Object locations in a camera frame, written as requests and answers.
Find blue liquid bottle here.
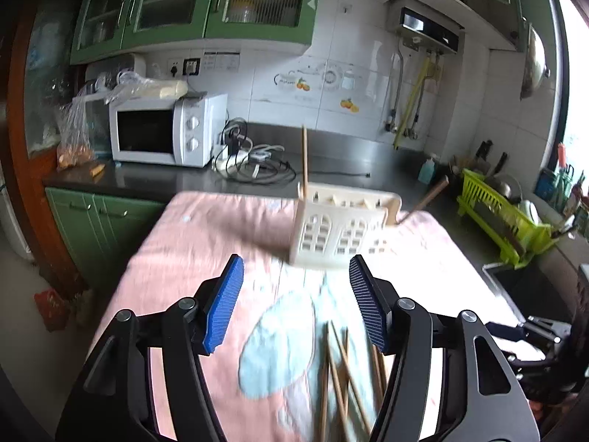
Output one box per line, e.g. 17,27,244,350
417,154,438,184

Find green dish rack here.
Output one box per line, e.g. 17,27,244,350
456,168,554,270

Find black cable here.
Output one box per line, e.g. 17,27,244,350
276,160,371,179

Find red bag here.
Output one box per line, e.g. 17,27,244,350
34,287,71,333

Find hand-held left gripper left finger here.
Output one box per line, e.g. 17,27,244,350
55,254,245,442

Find pink and blue blanket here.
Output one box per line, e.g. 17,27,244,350
87,191,546,442

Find metal water pipe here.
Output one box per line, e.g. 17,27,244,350
385,47,406,133

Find cream plastic utensil holder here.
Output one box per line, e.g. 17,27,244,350
288,182,402,271

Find black-handled kitchen knives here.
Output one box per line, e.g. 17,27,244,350
473,140,509,176

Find holder of kitchen tools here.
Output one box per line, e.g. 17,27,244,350
535,143,589,222

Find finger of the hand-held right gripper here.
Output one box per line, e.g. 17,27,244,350
487,315,563,344

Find light wooden chopstick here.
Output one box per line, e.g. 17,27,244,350
301,125,309,200

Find white microwave oven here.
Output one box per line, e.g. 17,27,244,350
109,93,229,169

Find plastic bag of bread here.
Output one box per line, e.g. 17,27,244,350
105,71,190,103

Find yellow gas hose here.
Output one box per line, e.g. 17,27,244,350
392,57,432,149

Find white power strip with cables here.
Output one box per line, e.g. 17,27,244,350
211,119,298,186

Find green base cabinet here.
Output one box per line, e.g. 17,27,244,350
44,186,167,288

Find green glass-door wall cabinets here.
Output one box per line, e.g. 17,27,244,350
69,0,325,66

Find clear bag of orange food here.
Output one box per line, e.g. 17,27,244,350
55,87,100,169

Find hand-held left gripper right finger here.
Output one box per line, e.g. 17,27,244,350
348,254,542,442

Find gas water heater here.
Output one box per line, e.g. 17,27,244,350
385,0,463,55

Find hanging metal wok lid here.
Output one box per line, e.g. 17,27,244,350
519,25,551,101

